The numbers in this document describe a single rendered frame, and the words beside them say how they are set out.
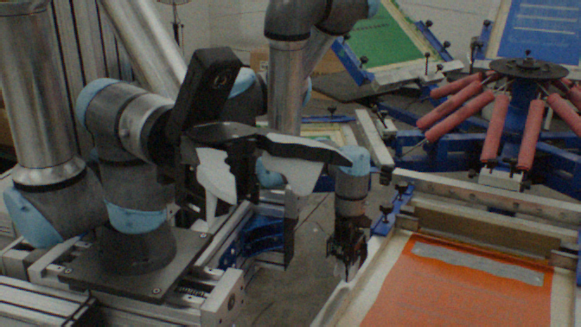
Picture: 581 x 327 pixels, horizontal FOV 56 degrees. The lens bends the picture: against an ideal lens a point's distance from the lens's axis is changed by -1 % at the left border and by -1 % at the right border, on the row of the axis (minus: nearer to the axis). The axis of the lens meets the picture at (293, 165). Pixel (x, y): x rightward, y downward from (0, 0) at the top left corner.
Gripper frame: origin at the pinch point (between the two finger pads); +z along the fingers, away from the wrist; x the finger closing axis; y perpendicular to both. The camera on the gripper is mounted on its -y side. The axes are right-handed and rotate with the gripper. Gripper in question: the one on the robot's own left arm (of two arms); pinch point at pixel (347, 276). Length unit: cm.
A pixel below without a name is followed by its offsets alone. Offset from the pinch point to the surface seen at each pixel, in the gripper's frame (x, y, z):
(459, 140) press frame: 7, -107, -2
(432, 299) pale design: 20.3, -7.9, 5.4
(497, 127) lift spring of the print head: 22, -92, -15
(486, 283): 31.6, -21.4, 5.3
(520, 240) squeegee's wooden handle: 38, -36, -2
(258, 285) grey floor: -86, -103, 100
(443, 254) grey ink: 18.5, -29.1, 4.7
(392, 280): 8.6, -11.0, 5.4
